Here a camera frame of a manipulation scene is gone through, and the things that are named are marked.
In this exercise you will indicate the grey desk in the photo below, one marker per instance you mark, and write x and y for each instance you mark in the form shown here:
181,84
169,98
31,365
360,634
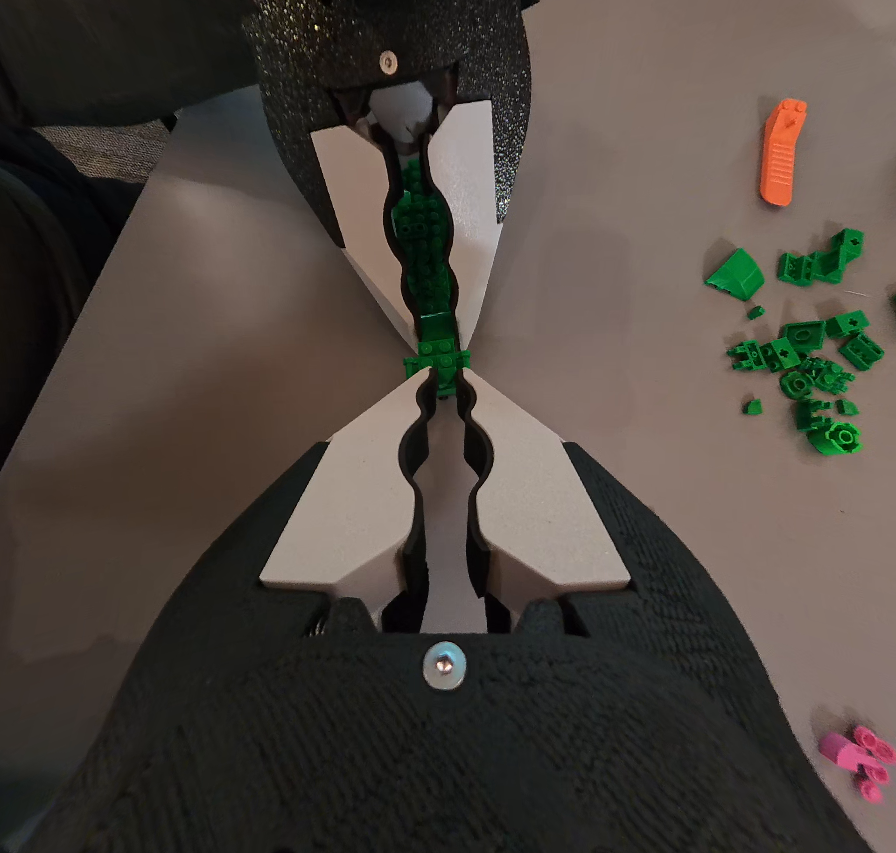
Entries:
630,62

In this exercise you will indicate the pile of green bricks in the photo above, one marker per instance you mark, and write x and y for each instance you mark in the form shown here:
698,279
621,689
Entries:
735,275

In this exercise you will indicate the orange brick separator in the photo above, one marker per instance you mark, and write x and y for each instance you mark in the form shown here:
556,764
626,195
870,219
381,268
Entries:
780,160

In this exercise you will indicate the pink toy brick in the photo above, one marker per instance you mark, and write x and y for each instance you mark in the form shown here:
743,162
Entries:
840,748

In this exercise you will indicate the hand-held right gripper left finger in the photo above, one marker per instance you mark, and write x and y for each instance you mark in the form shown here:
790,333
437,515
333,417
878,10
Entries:
336,517

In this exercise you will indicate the green brick plant model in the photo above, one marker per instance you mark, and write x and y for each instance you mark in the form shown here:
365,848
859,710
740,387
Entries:
423,265

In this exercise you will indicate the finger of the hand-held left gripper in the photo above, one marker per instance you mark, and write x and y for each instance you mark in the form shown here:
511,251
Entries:
350,195
472,188

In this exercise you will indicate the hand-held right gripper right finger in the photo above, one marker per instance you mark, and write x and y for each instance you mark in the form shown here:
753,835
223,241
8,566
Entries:
553,517

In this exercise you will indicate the person's left forearm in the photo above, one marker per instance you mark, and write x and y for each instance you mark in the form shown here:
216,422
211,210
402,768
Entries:
105,27

